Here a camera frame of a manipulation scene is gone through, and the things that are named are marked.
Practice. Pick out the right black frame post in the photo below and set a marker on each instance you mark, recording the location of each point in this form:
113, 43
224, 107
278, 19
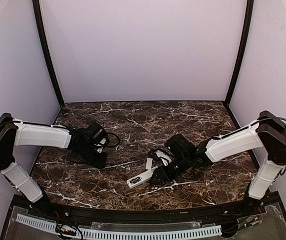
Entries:
241, 50

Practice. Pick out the left black frame post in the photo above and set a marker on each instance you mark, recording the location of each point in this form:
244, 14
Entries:
46, 52

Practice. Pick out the white remote control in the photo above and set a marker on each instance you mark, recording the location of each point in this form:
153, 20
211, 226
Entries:
141, 178

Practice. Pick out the green AAA battery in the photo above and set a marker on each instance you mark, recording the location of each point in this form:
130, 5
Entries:
135, 180

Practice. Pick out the white battery cover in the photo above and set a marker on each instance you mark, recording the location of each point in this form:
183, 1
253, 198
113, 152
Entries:
149, 163

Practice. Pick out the black front rail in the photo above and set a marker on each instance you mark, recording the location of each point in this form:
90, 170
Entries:
221, 214

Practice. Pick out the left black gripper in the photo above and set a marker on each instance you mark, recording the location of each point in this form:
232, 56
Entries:
93, 155

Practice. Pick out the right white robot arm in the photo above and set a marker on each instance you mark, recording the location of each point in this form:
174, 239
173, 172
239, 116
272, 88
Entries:
268, 132

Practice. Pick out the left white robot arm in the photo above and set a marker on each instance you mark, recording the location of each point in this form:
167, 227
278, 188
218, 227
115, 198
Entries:
15, 132

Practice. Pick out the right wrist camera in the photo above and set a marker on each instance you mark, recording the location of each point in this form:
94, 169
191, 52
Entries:
179, 147

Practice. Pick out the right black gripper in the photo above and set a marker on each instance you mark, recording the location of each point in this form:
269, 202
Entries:
167, 170

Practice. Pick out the black frame post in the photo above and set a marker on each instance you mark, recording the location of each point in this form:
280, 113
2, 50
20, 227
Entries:
46, 52
241, 50

